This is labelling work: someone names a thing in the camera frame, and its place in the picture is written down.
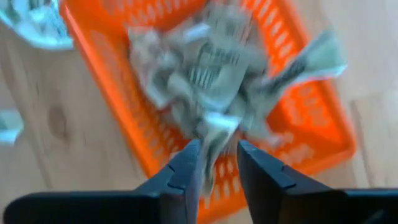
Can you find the orange plastic slotted basket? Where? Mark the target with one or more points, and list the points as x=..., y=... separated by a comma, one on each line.
x=102, y=71

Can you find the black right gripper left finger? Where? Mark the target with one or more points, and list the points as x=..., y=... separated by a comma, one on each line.
x=174, y=193

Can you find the crumpled grey-white cloth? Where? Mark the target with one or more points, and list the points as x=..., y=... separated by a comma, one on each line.
x=314, y=62

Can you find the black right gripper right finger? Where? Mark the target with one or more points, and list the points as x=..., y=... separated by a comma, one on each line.
x=280, y=193

